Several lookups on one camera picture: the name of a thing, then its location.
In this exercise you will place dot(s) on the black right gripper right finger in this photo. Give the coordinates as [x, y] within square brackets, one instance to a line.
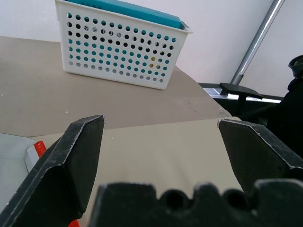
[258, 153]

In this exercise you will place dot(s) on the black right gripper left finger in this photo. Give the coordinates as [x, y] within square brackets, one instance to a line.
[54, 175]

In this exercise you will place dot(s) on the white box with red object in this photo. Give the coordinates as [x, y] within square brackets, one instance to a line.
[16, 163]

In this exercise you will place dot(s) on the teal object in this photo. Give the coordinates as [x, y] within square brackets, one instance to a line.
[146, 14]

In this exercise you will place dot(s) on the person in black clothing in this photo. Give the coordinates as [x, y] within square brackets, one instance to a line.
[290, 111]

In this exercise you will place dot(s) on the silver metal pole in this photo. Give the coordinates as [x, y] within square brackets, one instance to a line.
[254, 45]

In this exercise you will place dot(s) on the white perforated plastic basket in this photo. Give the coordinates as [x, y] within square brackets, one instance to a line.
[113, 49]

